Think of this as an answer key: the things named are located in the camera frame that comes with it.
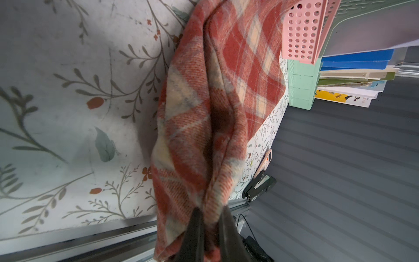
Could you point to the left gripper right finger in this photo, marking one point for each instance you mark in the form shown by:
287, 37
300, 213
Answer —
230, 244

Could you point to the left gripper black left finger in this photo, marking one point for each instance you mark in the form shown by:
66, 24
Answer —
193, 244

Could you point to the red plaid skirt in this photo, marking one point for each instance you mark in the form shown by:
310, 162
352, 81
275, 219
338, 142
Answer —
223, 82

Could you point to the small orange white card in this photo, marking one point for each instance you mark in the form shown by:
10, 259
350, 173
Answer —
264, 163

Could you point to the white book in organizer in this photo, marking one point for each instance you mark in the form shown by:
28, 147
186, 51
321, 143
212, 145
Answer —
347, 95

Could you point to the floral table mat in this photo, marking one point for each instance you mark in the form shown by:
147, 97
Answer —
80, 82

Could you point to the pink plastic basket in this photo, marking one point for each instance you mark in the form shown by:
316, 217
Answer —
306, 26

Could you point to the blue folders in organizer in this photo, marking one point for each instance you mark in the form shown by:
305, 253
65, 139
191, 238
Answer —
362, 60

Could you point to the mint green file organizer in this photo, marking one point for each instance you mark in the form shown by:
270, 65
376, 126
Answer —
359, 26

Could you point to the aluminium front rail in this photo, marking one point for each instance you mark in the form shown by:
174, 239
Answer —
131, 240

